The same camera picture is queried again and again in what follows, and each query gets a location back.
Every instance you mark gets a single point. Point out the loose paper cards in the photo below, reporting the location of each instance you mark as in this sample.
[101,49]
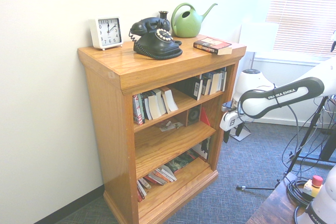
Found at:
[169,126]

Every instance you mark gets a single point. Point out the white window blinds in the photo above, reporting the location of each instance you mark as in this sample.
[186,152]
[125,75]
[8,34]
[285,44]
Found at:
[302,11]

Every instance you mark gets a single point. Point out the green plastic watering can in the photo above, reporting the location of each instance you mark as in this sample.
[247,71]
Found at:
[186,27]

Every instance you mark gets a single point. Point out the white window sill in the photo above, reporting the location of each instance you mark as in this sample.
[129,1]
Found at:
[288,60]

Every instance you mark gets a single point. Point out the dark green spine book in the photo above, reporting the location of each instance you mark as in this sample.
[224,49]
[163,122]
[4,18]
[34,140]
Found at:
[142,106]

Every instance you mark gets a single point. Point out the white floor lamp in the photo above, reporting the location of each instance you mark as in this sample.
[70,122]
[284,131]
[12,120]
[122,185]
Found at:
[258,36]

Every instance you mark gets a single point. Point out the dark red spine book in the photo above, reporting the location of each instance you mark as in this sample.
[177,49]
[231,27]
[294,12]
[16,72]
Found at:
[155,180]

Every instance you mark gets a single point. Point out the black furniture leg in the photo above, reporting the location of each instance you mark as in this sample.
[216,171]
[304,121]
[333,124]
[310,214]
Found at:
[329,145]

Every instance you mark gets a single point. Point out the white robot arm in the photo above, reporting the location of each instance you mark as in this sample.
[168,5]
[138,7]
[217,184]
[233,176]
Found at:
[288,95]

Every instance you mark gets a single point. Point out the black rotary telephone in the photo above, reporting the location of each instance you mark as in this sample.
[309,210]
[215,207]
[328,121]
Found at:
[155,47]

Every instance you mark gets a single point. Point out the red white spine book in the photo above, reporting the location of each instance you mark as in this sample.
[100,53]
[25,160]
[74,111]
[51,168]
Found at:
[136,110]

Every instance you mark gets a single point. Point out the yellow emergency stop box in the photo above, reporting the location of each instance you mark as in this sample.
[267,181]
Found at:
[312,187]

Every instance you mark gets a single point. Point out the white square alarm clock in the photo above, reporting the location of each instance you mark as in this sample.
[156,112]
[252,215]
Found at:
[107,31]

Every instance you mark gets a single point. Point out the black white picture book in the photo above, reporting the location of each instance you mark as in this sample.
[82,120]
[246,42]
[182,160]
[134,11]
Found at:
[203,149]

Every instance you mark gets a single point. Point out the wooden bookshelf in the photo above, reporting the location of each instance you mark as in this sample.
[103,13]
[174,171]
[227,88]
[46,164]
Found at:
[105,129]

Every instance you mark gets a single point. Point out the white grey cover book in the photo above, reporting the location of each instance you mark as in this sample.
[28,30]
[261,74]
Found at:
[139,193]

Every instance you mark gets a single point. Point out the black camera tripod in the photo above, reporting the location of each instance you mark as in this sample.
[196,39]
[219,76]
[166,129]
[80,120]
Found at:
[309,134]

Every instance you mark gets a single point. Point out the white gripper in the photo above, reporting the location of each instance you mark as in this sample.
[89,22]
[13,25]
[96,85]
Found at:
[231,121]

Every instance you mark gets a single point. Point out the red triangular folder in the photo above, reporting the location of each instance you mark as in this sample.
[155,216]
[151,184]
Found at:
[205,119]

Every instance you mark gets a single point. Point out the black cover leaning book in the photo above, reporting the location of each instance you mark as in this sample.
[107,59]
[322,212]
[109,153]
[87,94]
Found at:
[187,87]

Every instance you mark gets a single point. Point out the paperback book red black cover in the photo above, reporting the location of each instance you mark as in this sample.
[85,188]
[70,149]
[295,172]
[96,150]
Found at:
[210,43]

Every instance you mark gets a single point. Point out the camouflage cover book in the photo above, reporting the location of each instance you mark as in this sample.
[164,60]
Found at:
[181,163]

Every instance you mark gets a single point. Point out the small wooden speaker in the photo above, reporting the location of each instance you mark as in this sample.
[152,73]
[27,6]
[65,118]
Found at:
[194,116]

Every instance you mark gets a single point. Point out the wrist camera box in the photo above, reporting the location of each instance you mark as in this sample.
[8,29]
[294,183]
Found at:
[227,106]

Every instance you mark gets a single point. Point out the black vase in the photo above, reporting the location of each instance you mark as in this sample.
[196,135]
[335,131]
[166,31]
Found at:
[163,15]

